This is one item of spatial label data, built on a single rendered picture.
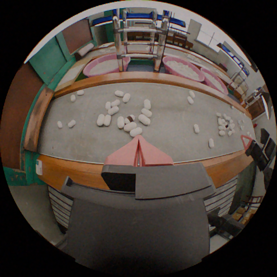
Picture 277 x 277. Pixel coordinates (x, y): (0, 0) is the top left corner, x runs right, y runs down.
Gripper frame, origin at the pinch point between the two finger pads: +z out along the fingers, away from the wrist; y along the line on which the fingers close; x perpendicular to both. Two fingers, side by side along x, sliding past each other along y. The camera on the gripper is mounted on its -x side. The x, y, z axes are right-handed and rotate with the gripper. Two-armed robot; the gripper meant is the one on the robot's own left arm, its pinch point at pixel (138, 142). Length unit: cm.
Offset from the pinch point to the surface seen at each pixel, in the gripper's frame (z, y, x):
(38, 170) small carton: -4.3, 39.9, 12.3
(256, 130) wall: 85, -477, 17
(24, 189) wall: -35, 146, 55
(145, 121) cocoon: 12.5, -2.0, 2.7
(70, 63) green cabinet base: 45, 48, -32
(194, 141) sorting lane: 9.9, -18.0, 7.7
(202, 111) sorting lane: 19.7, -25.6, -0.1
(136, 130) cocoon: 10.4, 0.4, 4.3
